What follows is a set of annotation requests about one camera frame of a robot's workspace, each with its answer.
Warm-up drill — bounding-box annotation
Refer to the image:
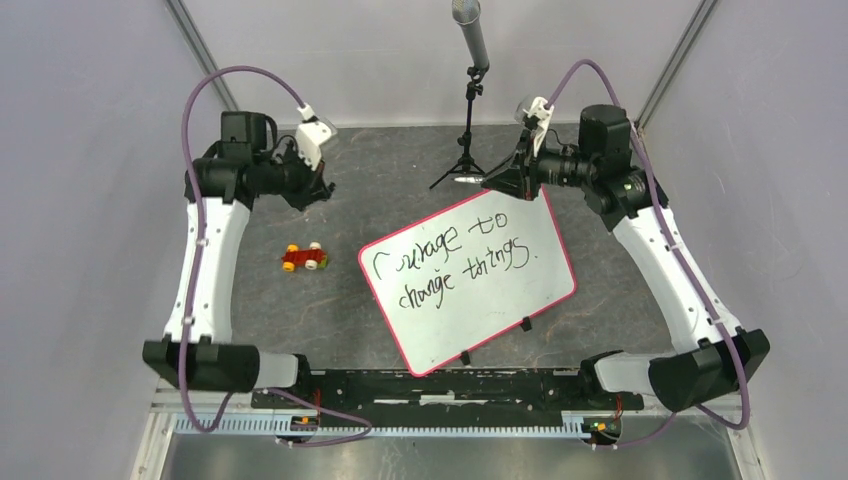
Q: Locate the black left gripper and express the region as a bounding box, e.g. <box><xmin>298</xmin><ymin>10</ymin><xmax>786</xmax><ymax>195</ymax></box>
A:
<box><xmin>254</xmin><ymin>139</ymin><xmax>331</xmax><ymax>212</ymax></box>

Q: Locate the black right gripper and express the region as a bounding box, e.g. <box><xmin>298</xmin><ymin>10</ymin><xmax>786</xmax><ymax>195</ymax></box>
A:
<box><xmin>482</xmin><ymin>128</ymin><xmax>597</xmax><ymax>201</ymax></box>

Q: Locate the pink framed whiteboard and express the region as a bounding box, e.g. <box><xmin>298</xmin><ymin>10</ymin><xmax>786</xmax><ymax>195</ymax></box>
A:
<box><xmin>358</xmin><ymin>190</ymin><xmax>577</xmax><ymax>377</ymax></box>

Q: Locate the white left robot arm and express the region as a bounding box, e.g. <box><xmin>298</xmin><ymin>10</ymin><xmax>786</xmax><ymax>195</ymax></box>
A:
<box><xmin>142</xmin><ymin>106</ymin><xmax>336</xmax><ymax>408</ymax></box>

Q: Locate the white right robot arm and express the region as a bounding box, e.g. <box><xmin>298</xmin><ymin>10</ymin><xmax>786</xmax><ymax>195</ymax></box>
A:
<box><xmin>482</xmin><ymin>97</ymin><xmax>770</xmax><ymax>412</ymax></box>

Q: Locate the red yellow toy car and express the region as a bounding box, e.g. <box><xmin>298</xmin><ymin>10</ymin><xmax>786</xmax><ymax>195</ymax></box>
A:
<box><xmin>281</xmin><ymin>242</ymin><xmax>328</xmax><ymax>272</ymax></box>

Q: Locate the black tripod stand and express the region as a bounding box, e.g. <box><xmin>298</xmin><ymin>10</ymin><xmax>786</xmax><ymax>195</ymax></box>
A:
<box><xmin>428</xmin><ymin>66</ymin><xmax>487</xmax><ymax>190</ymax></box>

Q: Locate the silver microphone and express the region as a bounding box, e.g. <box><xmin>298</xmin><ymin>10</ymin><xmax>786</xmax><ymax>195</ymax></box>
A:
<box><xmin>451</xmin><ymin>0</ymin><xmax>490</xmax><ymax>74</ymax></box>

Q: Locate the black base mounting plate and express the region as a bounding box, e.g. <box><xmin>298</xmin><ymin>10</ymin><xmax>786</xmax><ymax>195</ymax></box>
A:
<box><xmin>289</xmin><ymin>368</ymin><xmax>644</xmax><ymax>428</ymax></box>

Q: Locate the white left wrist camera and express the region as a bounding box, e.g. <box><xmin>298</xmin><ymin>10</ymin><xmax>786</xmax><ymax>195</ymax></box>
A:
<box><xmin>294</xmin><ymin>104</ymin><xmax>337</xmax><ymax>172</ymax></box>

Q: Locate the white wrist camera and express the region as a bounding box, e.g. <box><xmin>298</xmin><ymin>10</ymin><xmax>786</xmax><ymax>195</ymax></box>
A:
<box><xmin>294</xmin><ymin>104</ymin><xmax>337</xmax><ymax>172</ymax></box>
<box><xmin>514</xmin><ymin>95</ymin><xmax>555</xmax><ymax>157</ymax></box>

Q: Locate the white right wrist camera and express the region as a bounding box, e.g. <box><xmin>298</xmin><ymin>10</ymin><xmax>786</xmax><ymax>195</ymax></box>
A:
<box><xmin>514</xmin><ymin>95</ymin><xmax>555</xmax><ymax>157</ymax></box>

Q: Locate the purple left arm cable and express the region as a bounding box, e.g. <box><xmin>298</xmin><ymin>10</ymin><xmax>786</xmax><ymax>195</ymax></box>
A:
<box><xmin>177</xmin><ymin>65</ymin><xmax>374</xmax><ymax>448</ymax></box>

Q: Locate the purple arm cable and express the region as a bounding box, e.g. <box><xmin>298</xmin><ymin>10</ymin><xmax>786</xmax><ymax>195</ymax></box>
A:
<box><xmin>177</xmin><ymin>65</ymin><xmax>374</xmax><ymax>448</ymax></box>
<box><xmin>544</xmin><ymin>59</ymin><xmax>752</xmax><ymax>452</ymax></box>

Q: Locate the white toothed cable rail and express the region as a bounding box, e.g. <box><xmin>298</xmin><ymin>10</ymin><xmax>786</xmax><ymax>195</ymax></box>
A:
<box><xmin>213</xmin><ymin>409</ymin><xmax>621</xmax><ymax>442</ymax></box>

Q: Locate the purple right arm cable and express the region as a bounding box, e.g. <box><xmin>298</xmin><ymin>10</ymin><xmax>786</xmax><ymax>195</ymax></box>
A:
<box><xmin>544</xmin><ymin>59</ymin><xmax>752</xmax><ymax>452</ymax></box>

